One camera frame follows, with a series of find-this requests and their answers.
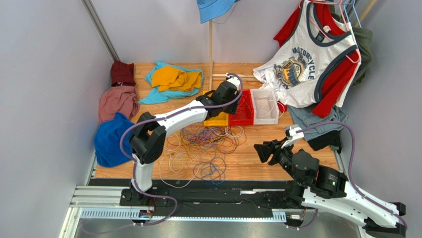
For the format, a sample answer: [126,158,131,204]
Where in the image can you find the pink clothes hanger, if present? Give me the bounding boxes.
[295,0,362,69]

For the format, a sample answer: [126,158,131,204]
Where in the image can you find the grey denim shorts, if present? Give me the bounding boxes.
[287,106,349,141]

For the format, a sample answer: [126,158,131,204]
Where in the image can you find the white plastic bin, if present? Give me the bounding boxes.
[250,89,279,125]

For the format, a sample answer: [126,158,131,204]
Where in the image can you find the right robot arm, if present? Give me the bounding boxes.
[254,139,406,238]

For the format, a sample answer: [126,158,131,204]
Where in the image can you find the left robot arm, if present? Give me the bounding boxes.
[119,73,244,199]

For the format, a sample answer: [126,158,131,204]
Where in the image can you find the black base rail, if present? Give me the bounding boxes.
[87,178,316,219]

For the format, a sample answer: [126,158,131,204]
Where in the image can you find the coloured cable pile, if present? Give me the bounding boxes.
[159,122,247,189]

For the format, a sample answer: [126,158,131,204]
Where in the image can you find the pink cloth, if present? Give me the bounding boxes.
[98,85,139,123]

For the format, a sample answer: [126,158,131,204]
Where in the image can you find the wooden stand pole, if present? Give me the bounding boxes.
[208,20,259,90]

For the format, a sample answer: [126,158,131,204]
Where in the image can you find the white cable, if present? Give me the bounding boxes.
[255,95,287,119]

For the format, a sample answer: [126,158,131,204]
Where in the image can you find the olive green garment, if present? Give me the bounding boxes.
[324,13,373,87]

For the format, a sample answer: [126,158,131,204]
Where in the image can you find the yellow plastic bin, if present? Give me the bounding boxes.
[203,90,230,128]

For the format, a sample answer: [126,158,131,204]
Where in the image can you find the blue bucket hat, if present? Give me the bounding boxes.
[196,0,239,24]

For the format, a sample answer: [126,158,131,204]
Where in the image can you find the red plastic bin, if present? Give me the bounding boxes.
[229,89,255,126]

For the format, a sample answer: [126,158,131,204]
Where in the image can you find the aluminium corner profile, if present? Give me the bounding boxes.
[81,0,120,61]

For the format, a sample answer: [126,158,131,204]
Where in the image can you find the maroon cloth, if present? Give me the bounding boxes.
[110,60,136,87]

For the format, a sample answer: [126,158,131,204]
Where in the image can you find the blue cloth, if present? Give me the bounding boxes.
[94,112,134,168]

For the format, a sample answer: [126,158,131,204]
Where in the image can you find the red cable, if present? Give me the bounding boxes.
[235,94,255,121]

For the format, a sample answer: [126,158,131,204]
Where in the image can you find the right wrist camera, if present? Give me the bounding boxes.
[281,124,304,148]

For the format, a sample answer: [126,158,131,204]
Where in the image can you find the mustard yellow shirt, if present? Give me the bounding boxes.
[151,66,203,92]

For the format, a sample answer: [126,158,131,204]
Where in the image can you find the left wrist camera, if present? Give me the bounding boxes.
[225,73,241,90]

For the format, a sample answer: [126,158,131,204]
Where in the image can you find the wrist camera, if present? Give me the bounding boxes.
[281,124,304,148]
[225,73,241,90]

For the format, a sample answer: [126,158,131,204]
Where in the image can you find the white motorcycle tank top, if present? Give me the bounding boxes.
[253,0,362,109]

